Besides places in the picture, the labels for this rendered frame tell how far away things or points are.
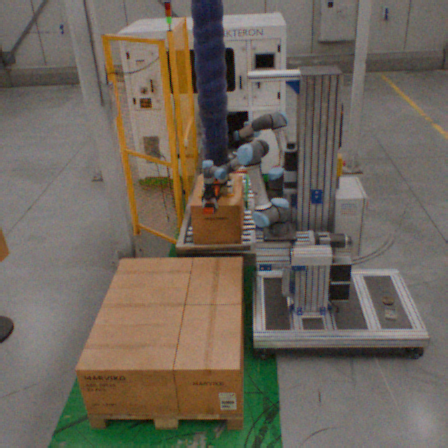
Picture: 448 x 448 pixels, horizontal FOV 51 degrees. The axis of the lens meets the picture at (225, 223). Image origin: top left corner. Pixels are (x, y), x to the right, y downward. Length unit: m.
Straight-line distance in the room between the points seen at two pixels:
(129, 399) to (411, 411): 1.84
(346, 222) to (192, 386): 1.47
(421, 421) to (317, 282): 1.13
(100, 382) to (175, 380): 0.47
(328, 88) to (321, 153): 0.41
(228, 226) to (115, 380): 1.51
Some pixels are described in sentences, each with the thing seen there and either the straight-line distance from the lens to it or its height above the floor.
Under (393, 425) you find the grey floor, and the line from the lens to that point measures 3.47.
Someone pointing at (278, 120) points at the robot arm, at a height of 1.58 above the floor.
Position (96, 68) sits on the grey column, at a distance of 4.21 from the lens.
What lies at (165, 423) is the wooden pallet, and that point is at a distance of 3.35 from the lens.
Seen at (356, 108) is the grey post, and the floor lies 0.87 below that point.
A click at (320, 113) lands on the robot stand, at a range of 3.06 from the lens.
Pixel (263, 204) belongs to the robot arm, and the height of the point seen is 1.30.
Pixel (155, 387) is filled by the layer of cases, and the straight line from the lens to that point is 3.10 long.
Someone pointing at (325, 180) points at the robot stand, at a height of 1.34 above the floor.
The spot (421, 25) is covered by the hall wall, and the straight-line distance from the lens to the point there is 12.82.
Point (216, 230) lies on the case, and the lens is 3.87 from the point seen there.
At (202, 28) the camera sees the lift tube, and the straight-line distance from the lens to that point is 3.56.
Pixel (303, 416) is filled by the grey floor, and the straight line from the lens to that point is 3.41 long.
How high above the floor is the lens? 2.68
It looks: 30 degrees down
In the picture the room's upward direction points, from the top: 3 degrees counter-clockwise
